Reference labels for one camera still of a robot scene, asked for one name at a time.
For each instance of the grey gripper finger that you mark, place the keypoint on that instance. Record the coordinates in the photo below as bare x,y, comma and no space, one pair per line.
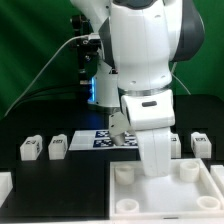
118,126

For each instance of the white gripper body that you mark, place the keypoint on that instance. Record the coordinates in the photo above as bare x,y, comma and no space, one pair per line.
155,151

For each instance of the white square table top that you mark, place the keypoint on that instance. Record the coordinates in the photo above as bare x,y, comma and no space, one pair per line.
188,192

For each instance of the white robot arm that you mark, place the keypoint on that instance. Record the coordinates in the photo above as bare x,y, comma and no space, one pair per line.
139,39

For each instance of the white marker plate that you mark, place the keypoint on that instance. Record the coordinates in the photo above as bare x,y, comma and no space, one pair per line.
99,140

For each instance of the white right obstacle block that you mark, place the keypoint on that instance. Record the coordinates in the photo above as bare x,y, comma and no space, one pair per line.
217,173

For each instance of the white obstacle block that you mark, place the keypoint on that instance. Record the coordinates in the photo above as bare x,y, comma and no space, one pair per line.
5,186
217,173

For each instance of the white left obstacle block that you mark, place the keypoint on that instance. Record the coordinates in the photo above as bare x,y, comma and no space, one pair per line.
5,186

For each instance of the black camera pole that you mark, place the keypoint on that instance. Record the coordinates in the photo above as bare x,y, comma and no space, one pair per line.
82,28

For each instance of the grey camera on pole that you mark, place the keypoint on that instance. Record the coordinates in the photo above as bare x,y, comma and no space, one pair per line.
92,39

